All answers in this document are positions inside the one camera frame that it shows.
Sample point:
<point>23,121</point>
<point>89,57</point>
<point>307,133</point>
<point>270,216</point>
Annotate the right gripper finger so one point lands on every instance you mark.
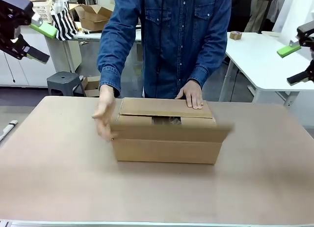
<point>305,76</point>
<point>304,35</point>

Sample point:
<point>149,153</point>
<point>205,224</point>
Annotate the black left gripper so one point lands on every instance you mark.
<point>12,13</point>

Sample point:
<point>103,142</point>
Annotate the brown cardboard shipping box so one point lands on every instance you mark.
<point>166,150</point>

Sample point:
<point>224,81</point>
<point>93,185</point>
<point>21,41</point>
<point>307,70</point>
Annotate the person's left forearm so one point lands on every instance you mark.
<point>208,62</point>

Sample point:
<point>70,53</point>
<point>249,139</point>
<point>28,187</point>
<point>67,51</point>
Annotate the person's right forearm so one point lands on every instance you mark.
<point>110,65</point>

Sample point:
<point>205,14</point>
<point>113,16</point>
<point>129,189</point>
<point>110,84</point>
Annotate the small open cardboard box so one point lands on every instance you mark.
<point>92,85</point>

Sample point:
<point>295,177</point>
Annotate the person's right hand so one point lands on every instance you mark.
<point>105,109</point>

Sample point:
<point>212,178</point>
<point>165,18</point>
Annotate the person's left hand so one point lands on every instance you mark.
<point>192,95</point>

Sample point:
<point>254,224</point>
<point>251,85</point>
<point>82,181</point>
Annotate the white cabinet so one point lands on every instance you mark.
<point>29,65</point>

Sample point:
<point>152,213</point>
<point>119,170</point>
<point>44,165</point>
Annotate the white foam board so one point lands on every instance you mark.
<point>282,13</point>

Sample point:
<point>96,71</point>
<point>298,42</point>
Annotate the beige plastic crate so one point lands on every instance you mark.
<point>43,9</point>

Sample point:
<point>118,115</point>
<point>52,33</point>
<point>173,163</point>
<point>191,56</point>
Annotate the black white striped bag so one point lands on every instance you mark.
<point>64,23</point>

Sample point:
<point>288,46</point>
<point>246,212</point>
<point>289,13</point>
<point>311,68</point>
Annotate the white desk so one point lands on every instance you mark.
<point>71,40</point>

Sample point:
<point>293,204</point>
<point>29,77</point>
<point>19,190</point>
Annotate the white rounded table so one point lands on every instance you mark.
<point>260,74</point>

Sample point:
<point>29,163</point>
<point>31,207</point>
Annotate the grey plastic stool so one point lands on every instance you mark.
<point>63,83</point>

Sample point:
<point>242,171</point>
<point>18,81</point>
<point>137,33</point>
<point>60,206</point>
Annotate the beige garment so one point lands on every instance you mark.
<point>256,13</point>

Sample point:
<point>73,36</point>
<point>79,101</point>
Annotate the black tool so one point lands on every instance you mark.
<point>92,32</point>

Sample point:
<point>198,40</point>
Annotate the brown tape roll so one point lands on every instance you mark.
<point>235,35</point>

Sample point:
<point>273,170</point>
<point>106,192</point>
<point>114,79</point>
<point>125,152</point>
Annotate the white marker tube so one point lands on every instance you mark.
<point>8,128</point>

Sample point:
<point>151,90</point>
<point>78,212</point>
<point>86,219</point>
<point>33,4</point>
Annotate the person in denim shirt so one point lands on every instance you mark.
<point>171,40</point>

